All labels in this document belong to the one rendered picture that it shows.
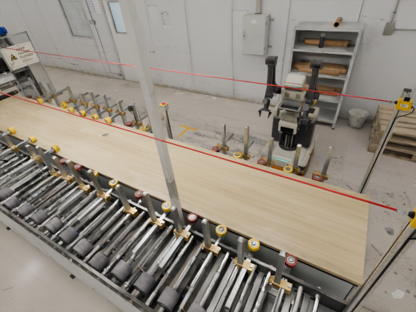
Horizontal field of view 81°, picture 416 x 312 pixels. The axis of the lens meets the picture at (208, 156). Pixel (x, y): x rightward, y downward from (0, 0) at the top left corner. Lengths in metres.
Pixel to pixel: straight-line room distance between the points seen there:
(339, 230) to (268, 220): 0.48
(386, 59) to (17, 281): 5.47
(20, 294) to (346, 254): 2.97
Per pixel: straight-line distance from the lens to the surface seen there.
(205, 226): 1.62
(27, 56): 5.31
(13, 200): 2.90
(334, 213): 2.08
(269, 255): 1.99
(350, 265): 1.87
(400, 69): 4.77
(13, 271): 3.56
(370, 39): 4.62
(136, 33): 1.27
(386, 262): 1.29
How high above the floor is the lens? 2.44
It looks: 39 degrees down
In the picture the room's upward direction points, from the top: 6 degrees counter-clockwise
